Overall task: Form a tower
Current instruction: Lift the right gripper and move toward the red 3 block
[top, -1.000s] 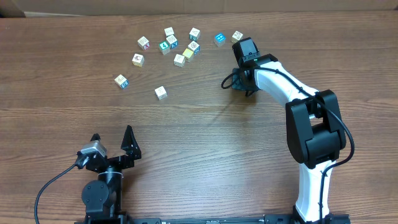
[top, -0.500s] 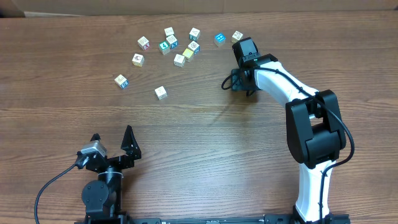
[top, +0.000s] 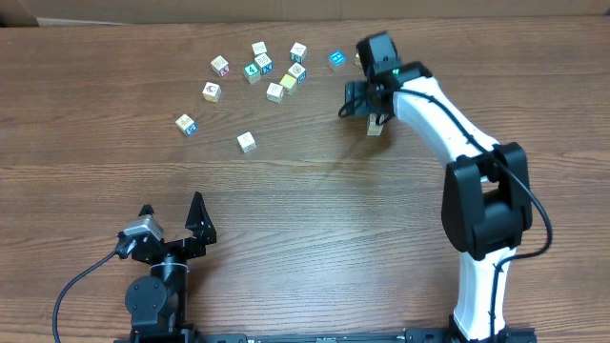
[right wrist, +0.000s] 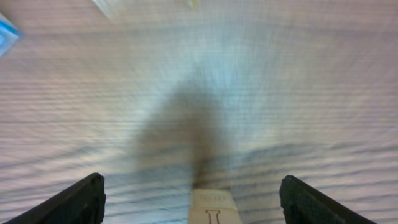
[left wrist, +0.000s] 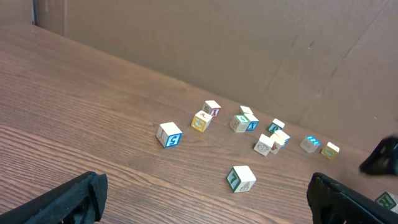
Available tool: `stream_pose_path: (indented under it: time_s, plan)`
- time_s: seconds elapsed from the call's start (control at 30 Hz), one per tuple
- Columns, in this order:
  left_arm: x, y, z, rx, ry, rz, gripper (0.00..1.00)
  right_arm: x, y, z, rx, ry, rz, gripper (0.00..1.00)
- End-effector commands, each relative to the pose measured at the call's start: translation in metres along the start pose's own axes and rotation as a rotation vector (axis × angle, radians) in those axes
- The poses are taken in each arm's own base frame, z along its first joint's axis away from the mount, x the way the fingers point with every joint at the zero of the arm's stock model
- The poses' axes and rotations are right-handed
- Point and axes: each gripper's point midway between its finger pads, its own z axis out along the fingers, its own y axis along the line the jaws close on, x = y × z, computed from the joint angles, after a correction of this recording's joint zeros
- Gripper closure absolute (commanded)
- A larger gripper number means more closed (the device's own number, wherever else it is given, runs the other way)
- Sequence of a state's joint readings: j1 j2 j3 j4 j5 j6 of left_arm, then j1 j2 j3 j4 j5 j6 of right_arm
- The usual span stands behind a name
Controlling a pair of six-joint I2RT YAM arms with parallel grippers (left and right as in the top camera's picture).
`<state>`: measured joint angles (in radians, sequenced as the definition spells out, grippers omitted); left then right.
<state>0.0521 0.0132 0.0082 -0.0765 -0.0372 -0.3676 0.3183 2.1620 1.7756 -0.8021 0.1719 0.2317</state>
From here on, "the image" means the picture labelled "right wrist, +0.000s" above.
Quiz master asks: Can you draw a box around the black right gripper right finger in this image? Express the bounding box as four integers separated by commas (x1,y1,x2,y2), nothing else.
279,175,376,224

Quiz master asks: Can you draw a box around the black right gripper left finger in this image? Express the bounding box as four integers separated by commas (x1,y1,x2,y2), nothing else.
4,172,106,224

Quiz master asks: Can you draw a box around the white elephant block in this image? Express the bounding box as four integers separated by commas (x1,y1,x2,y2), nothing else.
188,189,242,224

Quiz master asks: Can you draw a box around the blue top block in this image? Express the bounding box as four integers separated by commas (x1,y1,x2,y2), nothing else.
0,14,22,56

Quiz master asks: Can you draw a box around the white block far right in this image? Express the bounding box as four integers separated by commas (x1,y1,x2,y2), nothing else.
92,0,121,19

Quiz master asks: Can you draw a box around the white block green side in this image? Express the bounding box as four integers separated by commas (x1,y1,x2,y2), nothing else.
185,0,198,9

